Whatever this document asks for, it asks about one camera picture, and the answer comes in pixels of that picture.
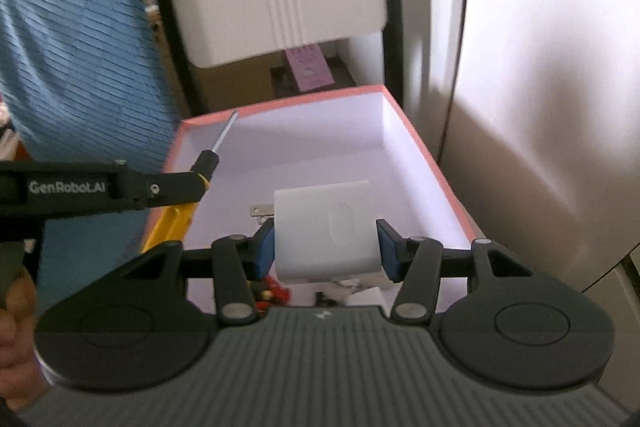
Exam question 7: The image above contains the red white patterned blanket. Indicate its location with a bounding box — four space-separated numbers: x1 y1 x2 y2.
0 99 27 164

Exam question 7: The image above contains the white cabinet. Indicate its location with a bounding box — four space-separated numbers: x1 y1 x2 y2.
345 0 640 308

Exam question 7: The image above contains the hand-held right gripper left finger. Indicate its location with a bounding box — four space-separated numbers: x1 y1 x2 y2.
122 218 277 327

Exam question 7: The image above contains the pink cardboard box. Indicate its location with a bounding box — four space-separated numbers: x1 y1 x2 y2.
142 84 485 314

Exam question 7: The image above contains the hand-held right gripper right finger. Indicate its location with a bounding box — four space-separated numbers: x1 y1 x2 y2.
375 218 537 324

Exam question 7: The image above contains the pink paper note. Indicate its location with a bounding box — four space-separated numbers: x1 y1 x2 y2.
284 44 336 92

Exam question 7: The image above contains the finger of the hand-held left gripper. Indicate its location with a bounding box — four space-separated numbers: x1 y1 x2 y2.
120 168 212 210

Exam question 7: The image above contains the blue textured cloth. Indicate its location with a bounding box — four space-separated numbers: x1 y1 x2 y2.
0 0 195 310

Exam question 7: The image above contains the person's left hand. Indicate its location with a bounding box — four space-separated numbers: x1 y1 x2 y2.
0 268 43 410

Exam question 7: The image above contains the large white plug adapter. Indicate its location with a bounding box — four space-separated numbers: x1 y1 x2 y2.
249 179 390 288

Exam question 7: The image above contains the yellow handled screwdriver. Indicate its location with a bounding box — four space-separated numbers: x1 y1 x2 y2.
141 110 239 254

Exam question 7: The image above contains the brown cardboard box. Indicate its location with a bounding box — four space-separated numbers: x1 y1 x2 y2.
191 51 297 116

